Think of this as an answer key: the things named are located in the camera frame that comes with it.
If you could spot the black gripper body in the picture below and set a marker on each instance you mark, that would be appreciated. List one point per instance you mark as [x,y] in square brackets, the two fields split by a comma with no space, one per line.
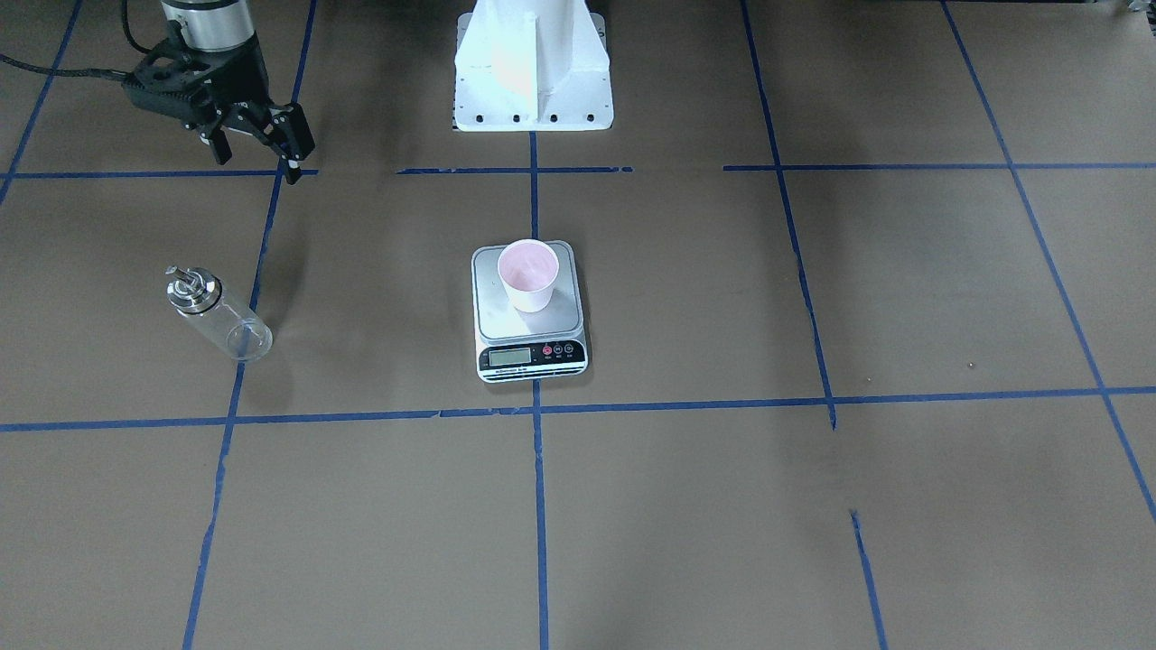
[242,74]

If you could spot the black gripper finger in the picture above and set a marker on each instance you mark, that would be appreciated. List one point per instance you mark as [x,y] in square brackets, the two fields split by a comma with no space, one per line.
[284,130]
[217,141]

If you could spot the pink plastic cup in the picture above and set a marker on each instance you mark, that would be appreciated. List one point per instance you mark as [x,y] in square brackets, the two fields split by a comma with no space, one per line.
[528,270]

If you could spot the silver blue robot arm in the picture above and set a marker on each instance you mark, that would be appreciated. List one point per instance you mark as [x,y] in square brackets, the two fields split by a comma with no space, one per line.
[222,34]

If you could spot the white digital kitchen scale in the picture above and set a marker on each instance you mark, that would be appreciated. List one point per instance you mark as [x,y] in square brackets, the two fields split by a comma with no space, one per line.
[517,345]

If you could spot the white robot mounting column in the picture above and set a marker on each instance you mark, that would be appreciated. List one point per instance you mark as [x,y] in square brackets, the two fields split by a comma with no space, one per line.
[532,66]

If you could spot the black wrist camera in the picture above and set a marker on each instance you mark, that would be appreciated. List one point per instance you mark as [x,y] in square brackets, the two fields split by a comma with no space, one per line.
[158,86]

